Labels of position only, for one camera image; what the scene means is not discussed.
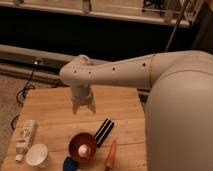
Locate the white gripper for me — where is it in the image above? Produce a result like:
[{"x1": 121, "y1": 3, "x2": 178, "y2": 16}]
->
[{"x1": 71, "y1": 85, "x2": 96, "y2": 114}]

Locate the red bowl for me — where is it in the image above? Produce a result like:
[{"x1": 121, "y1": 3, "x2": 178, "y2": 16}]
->
[{"x1": 69, "y1": 132, "x2": 96, "y2": 163}]

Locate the white egg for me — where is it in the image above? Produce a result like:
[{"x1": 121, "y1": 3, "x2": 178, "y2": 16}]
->
[{"x1": 78, "y1": 145, "x2": 90, "y2": 157}]

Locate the black cable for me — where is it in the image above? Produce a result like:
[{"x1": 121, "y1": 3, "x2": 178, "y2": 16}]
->
[{"x1": 10, "y1": 59, "x2": 42, "y2": 131}]

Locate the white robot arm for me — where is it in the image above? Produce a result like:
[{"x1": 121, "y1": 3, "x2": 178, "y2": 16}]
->
[{"x1": 60, "y1": 50, "x2": 213, "y2": 171}]

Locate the black striped rectangular block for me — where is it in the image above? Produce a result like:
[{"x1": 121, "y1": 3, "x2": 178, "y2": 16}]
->
[{"x1": 94, "y1": 118, "x2": 114, "y2": 148}]

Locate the white plastic bottle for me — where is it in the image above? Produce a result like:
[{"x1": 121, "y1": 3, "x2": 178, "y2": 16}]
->
[{"x1": 15, "y1": 120, "x2": 37, "y2": 162}]

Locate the blue object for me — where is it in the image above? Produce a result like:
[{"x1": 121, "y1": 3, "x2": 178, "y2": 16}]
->
[{"x1": 63, "y1": 157, "x2": 78, "y2": 171}]

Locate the metal pole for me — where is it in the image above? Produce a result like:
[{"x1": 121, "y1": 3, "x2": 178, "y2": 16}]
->
[{"x1": 164, "y1": 0, "x2": 190, "y2": 52}]

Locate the orange carrot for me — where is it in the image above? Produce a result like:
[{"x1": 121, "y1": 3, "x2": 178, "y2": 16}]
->
[{"x1": 104, "y1": 141, "x2": 117, "y2": 171}]

